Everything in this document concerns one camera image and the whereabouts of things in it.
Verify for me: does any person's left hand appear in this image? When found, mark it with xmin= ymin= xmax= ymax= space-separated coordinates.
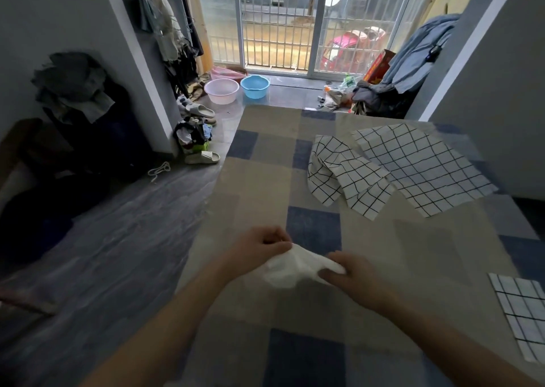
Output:
xmin=221 ymin=225 xmax=294 ymax=281

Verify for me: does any person's right hand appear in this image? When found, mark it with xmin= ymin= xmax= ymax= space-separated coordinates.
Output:
xmin=317 ymin=251 xmax=392 ymax=315

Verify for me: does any plain white cloth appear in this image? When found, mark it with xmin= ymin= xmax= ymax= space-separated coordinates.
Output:
xmin=251 ymin=243 xmax=346 ymax=289

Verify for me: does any white black-grid cloth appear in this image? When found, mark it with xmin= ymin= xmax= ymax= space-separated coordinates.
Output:
xmin=352 ymin=122 xmax=499 ymax=218
xmin=306 ymin=135 xmax=397 ymax=221
xmin=488 ymin=273 xmax=545 ymax=364

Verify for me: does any person's right forearm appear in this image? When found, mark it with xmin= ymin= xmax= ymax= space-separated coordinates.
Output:
xmin=379 ymin=297 xmax=545 ymax=387

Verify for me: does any person's left forearm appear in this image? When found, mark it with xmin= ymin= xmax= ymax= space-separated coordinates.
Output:
xmin=81 ymin=263 xmax=239 ymax=387

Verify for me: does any blue beige patchwork tablecloth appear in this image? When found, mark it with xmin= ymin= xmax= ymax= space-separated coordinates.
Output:
xmin=163 ymin=104 xmax=545 ymax=387

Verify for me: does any beige slipper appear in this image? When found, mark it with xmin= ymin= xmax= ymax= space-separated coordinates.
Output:
xmin=185 ymin=103 xmax=217 ymax=119
xmin=184 ymin=150 xmax=221 ymax=165

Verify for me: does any small colourful clothes heap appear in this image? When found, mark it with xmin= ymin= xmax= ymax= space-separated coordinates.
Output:
xmin=173 ymin=118 xmax=213 ymax=154

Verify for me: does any pale pink plastic basin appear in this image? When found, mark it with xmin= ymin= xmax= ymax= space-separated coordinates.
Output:
xmin=203 ymin=78 xmax=241 ymax=105

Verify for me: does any blue plastic basin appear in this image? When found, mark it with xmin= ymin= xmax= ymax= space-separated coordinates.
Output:
xmin=240 ymin=74 xmax=271 ymax=100

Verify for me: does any pile of shoes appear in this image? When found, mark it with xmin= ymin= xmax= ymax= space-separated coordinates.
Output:
xmin=177 ymin=74 xmax=218 ymax=126

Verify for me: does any black luggage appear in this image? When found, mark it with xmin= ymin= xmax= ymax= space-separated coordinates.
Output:
xmin=42 ymin=80 xmax=154 ymax=179

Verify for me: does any bright pink plastic basin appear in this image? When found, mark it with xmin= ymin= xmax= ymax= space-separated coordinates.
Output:
xmin=209 ymin=66 xmax=248 ymax=81

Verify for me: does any dark clothes heap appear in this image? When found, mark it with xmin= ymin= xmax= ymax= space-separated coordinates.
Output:
xmin=351 ymin=80 xmax=422 ymax=119

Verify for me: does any metal security grille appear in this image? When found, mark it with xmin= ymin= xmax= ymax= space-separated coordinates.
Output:
xmin=238 ymin=0 xmax=414 ymax=75

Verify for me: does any red orange paper bag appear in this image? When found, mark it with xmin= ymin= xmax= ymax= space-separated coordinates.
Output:
xmin=363 ymin=49 xmax=397 ymax=85

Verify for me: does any pink red vehicle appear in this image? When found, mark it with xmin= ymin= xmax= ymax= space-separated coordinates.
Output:
xmin=320 ymin=26 xmax=387 ymax=73

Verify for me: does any beige curtain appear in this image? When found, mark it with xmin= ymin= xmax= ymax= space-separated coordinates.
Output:
xmin=183 ymin=0 xmax=213 ymax=75

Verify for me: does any blue-grey hanging garment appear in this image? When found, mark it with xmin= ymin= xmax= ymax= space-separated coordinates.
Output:
xmin=381 ymin=14 xmax=462 ymax=96

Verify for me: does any glass sliding door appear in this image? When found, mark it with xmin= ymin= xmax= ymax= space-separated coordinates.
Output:
xmin=194 ymin=0 xmax=439 ymax=81

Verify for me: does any brown cardboard box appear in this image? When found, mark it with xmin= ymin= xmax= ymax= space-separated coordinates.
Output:
xmin=0 ymin=117 xmax=45 ymax=187

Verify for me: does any white cord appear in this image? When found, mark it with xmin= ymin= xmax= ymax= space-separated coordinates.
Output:
xmin=147 ymin=161 xmax=172 ymax=183

